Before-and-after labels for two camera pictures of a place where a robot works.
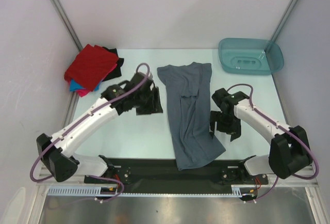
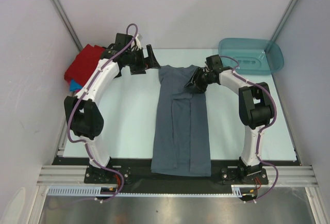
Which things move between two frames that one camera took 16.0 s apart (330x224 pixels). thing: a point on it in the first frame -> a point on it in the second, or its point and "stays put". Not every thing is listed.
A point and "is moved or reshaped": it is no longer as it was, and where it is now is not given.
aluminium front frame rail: [310, 179] stays put
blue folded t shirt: [74, 86] stays put
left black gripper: [157, 109] -> [145, 62]
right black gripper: [235, 128] -> [199, 88]
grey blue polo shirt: [189, 86] is moved or reshaped
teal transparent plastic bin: [250, 56] stays put
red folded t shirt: [90, 65] stays put
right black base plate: [237, 175] stays put
